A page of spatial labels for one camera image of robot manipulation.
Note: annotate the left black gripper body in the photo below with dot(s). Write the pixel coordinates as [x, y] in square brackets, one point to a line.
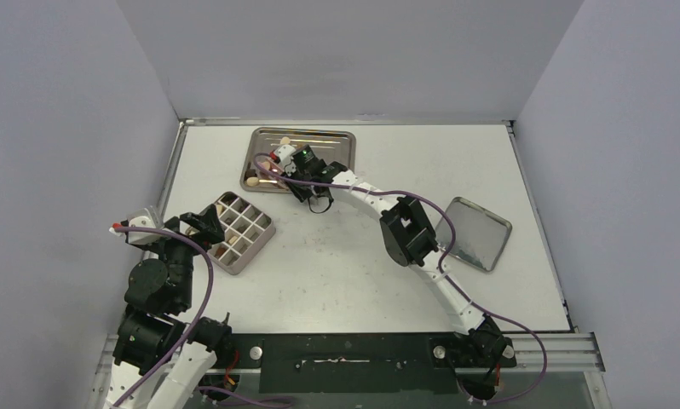
[177, 251]

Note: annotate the steel chocolate tray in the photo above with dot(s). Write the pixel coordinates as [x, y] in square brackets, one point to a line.
[271, 148]

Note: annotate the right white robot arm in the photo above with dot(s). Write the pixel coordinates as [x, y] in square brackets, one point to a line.
[408, 238]

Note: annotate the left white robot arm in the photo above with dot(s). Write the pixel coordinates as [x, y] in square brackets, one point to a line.
[158, 361]

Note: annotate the cream round swirl chocolate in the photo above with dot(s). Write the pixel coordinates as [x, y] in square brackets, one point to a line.
[252, 182]

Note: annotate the metal tin lid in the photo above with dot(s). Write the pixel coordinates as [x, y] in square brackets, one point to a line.
[480, 237]

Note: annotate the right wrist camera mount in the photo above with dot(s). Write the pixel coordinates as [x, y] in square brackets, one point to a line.
[283, 157]

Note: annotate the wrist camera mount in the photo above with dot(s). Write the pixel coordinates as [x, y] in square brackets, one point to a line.
[283, 157]
[144, 218]

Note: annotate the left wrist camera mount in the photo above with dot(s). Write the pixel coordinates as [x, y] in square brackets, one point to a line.
[144, 218]

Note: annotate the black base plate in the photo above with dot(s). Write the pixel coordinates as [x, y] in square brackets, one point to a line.
[437, 362]

